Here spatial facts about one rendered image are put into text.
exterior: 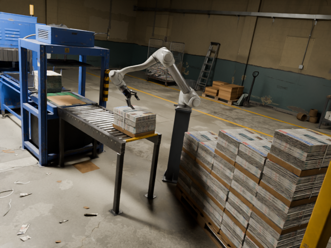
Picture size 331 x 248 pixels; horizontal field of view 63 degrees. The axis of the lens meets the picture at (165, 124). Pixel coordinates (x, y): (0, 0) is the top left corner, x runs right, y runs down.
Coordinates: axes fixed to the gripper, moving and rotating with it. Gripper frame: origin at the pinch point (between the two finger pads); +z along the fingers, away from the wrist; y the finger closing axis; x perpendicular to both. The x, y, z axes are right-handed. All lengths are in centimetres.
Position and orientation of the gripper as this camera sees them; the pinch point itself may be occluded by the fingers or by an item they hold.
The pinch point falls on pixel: (135, 104)
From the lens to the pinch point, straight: 284.7
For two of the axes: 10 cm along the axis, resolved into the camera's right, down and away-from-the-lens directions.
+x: -6.9, 1.4, -7.1
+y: -4.4, 7.0, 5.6
